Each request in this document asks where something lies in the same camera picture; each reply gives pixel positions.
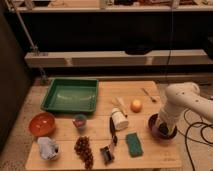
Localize orange bowl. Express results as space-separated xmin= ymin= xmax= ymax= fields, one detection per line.
xmin=28 ymin=112 xmax=55 ymax=137

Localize black handled brush tool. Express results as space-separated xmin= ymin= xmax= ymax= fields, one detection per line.
xmin=100 ymin=118 xmax=118 ymax=165

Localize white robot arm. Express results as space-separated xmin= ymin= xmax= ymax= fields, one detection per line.
xmin=155 ymin=82 xmax=213 ymax=135

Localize green plastic tray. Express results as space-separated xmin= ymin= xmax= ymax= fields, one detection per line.
xmin=41 ymin=78 xmax=99 ymax=114

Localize white bottle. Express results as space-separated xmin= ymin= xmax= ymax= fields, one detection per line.
xmin=111 ymin=108 xmax=129 ymax=131

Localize metal diagonal pole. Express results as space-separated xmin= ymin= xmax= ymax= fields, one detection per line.
xmin=8 ymin=0 xmax=48 ymax=85

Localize white blue cloth toy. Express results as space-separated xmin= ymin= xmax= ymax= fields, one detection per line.
xmin=37 ymin=137 xmax=59 ymax=160

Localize green sponge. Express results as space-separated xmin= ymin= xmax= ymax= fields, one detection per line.
xmin=125 ymin=133 xmax=143 ymax=157

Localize brown grape bunch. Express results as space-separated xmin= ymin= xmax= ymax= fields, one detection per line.
xmin=74 ymin=136 xmax=94 ymax=170

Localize white lower shelf beam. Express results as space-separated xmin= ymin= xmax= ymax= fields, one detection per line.
xmin=25 ymin=49 xmax=213 ymax=68

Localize black floor cables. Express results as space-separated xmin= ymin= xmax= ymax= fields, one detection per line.
xmin=178 ymin=109 xmax=213 ymax=171

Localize white upper shelf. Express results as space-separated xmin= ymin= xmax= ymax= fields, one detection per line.
xmin=3 ymin=0 xmax=213 ymax=12

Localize small blue cup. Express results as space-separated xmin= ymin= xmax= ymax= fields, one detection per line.
xmin=73 ymin=114 xmax=87 ymax=129

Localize small fork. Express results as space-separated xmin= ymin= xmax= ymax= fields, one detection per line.
xmin=142 ymin=87 xmax=158 ymax=103

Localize purple bowl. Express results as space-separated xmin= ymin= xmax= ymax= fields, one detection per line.
xmin=148 ymin=114 xmax=177 ymax=140

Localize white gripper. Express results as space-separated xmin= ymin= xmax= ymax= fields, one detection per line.
xmin=157 ymin=104 xmax=180 ymax=134

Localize orange fruit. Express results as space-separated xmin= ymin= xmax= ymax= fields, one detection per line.
xmin=130 ymin=99 xmax=142 ymax=113

